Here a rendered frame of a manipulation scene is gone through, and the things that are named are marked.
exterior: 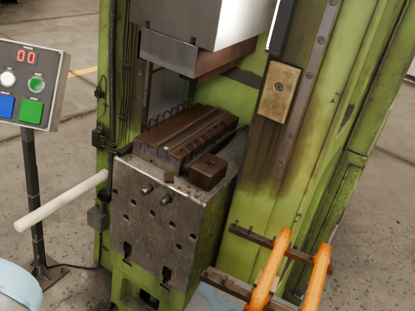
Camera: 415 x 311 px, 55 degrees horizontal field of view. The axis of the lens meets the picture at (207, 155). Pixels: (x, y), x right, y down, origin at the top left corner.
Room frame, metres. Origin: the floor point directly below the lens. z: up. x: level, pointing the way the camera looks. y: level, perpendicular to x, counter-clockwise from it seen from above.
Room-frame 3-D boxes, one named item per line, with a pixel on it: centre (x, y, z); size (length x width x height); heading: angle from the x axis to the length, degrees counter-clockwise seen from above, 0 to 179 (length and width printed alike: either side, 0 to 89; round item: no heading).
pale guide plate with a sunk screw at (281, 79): (1.10, -0.17, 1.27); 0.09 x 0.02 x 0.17; 65
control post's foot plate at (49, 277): (1.29, 0.71, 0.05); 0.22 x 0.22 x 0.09; 65
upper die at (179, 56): (1.31, 0.08, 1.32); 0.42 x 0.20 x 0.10; 155
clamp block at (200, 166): (1.10, -0.01, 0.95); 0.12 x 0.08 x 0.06; 155
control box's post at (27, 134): (1.28, 0.71, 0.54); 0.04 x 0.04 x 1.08; 65
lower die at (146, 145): (1.31, 0.08, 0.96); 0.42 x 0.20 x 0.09; 155
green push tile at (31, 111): (1.16, 0.62, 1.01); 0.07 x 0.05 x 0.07; 90
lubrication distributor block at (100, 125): (1.39, 0.46, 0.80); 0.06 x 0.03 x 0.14; 65
